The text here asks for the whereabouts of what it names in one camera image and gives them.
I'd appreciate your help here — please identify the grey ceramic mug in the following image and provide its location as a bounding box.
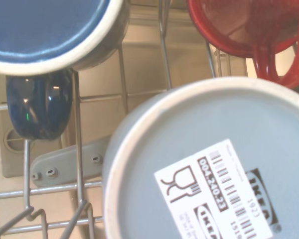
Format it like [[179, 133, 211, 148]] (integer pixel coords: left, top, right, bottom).
[[102, 77, 299, 239]]

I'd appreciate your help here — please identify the red speckled mug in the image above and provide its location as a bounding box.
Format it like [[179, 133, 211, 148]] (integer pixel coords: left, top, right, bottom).
[[187, 0, 299, 90]]

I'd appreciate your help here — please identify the dark blue mug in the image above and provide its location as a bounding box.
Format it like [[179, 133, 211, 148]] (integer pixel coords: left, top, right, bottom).
[[0, 0, 131, 140]]

